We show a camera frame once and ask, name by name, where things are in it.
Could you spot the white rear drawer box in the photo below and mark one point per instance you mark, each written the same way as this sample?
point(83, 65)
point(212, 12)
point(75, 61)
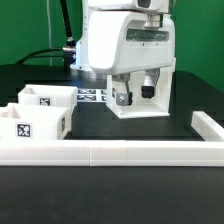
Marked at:
point(49, 95)

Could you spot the white fence bar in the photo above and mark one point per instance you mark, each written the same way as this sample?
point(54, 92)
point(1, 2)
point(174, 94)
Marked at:
point(111, 153)
point(206, 127)

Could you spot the white drawer cabinet housing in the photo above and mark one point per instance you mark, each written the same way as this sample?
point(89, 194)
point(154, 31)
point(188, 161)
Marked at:
point(140, 94)

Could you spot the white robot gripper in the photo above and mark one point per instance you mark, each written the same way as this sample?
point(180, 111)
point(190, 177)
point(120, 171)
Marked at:
point(119, 42)

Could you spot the white front fence bar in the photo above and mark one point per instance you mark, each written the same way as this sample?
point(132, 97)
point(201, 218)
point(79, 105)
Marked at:
point(111, 153)

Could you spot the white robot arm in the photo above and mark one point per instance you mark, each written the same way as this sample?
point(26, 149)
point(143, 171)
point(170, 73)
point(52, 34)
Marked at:
point(156, 10)

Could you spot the fiducial marker sheet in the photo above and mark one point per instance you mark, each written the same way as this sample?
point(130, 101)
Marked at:
point(91, 95)

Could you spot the white front drawer box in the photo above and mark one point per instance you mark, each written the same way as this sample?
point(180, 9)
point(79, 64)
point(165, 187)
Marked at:
point(33, 122)

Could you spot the white drawer box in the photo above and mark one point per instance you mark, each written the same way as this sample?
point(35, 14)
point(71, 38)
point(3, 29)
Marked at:
point(33, 122)
point(49, 95)

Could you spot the white right fence bar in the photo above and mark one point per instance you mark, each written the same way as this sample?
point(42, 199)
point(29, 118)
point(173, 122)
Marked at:
point(206, 127)

